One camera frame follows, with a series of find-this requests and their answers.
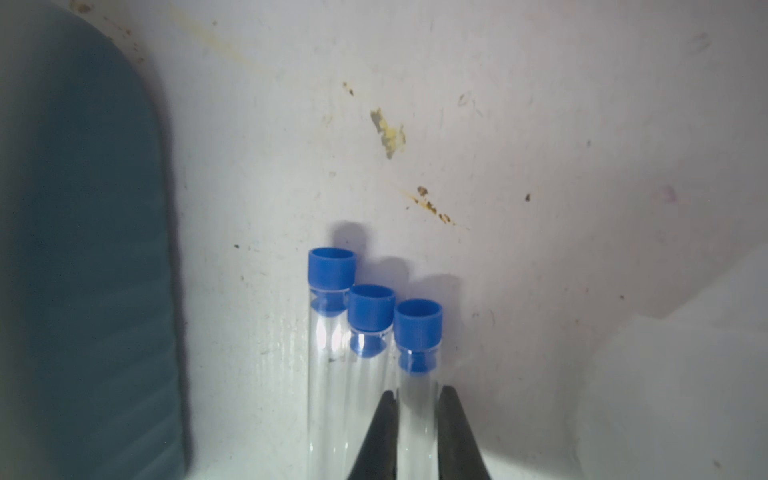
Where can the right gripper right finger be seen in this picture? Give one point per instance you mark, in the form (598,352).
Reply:
(459,456)

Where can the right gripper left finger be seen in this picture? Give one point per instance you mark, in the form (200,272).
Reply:
(377,457)

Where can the blue capped test tube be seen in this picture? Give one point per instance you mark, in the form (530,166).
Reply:
(418,325)
(369,371)
(331,275)

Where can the white gauze cloth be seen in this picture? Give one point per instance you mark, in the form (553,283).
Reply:
(683,397)

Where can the teal rectangular plastic tray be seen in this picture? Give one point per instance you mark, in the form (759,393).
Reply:
(89,368)

